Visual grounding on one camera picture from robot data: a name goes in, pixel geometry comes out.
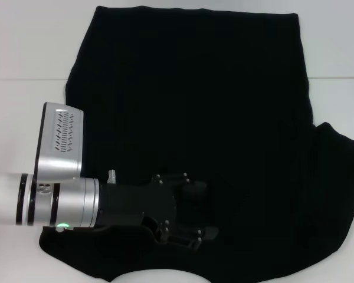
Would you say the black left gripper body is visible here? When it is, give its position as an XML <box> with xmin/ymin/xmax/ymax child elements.
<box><xmin>99</xmin><ymin>173</ymin><xmax>178</xmax><ymax>245</ymax></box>

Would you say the black t-shirt with FREE print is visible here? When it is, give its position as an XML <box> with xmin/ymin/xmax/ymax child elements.
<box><xmin>38</xmin><ymin>5</ymin><xmax>354</xmax><ymax>283</ymax></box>

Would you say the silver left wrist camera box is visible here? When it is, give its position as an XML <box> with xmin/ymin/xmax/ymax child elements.
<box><xmin>35</xmin><ymin>102</ymin><xmax>84</xmax><ymax>181</ymax></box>

